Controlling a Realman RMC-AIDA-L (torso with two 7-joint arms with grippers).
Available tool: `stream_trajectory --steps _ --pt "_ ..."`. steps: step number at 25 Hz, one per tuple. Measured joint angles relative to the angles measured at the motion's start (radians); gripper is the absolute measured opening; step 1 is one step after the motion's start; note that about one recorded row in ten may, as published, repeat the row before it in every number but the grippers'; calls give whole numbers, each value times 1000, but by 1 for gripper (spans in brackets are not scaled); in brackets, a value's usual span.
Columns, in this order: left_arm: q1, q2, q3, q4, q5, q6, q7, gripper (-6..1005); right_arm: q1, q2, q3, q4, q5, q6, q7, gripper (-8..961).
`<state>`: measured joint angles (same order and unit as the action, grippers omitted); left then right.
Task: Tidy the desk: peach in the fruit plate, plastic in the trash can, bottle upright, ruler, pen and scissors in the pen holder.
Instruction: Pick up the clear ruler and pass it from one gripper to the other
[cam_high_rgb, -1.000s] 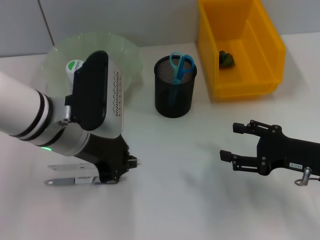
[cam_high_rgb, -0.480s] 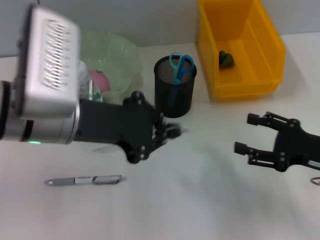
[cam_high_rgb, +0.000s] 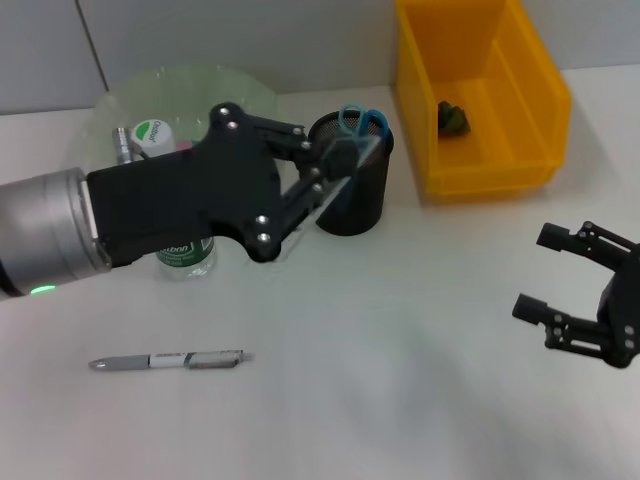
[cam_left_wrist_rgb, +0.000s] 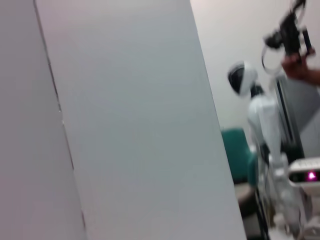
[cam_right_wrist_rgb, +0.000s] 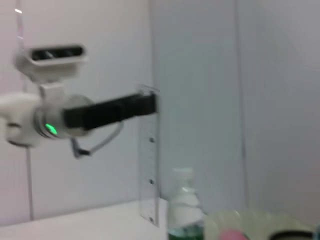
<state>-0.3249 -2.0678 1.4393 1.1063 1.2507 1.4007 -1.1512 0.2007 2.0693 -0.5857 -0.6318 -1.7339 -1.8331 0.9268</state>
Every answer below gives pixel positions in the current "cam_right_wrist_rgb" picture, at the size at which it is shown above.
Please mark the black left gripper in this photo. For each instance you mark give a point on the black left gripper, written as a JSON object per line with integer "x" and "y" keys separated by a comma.
{"x": 92, "y": 116}

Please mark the clear plastic ruler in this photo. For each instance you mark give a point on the clear plastic ruler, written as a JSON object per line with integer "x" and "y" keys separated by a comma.
{"x": 149, "y": 162}

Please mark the clear water bottle green label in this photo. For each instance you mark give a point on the clear water bottle green label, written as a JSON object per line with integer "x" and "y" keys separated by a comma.
{"x": 185, "y": 207}

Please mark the pink peach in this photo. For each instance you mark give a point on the pink peach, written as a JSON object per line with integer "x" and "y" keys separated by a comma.
{"x": 232, "y": 235}

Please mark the translucent green fruit bowl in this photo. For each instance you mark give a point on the translucent green fruit bowl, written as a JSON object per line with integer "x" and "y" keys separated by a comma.
{"x": 262, "y": 222}

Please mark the black mesh pen cup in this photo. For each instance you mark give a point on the black mesh pen cup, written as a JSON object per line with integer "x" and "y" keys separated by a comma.
{"x": 290, "y": 235}

